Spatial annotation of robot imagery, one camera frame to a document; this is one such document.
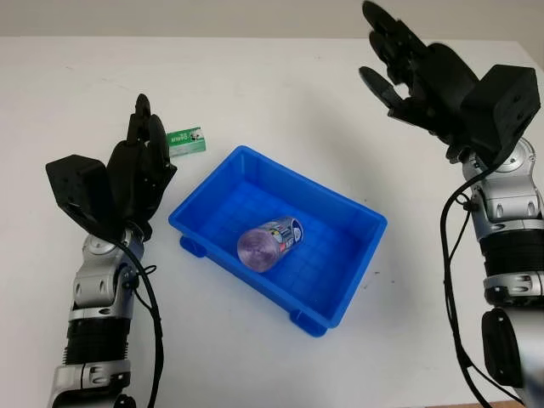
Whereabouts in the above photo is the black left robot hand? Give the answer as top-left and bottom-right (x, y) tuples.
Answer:
(96, 93), (179, 239)

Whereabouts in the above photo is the small green staples box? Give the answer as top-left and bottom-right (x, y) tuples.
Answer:
(167, 126), (209, 159)

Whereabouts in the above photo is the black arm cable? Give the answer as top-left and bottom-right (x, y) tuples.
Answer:
(110, 240), (166, 408)
(439, 163), (526, 408)

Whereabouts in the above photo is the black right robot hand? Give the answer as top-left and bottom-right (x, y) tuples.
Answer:
(359, 0), (480, 148)

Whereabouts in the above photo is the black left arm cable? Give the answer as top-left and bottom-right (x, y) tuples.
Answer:
(110, 240), (166, 408)

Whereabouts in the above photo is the purple garbage bag roll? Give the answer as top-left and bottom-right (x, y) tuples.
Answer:
(236, 215), (303, 272)

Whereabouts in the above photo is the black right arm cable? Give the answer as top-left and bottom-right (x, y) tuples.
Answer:
(439, 163), (526, 408)

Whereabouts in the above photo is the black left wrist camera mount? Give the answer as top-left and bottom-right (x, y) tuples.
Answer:
(45, 155), (112, 239)

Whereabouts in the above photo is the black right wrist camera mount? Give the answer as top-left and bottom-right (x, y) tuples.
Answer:
(460, 64), (536, 169)

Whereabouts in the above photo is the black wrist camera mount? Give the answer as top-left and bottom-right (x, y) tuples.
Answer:
(45, 155), (112, 239)
(460, 64), (536, 169)

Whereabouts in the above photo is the blue plastic tray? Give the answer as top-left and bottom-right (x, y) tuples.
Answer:
(167, 144), (388, 338)

